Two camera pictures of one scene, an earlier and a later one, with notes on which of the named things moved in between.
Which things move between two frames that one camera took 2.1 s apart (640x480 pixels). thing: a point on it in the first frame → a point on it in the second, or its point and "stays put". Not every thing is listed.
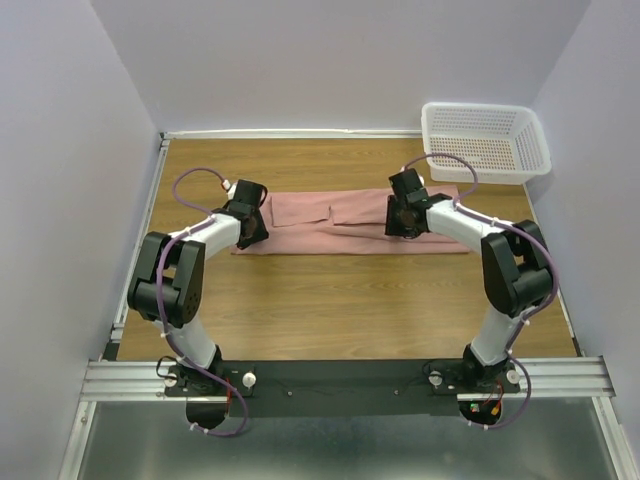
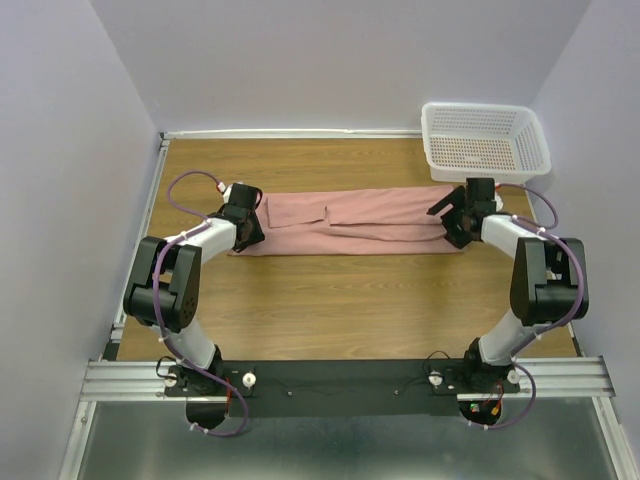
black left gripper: [260, 233] stays put
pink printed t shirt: [340, 222] stays put
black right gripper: [392, 226] → [458, 237]
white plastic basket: [505, 143] stays put
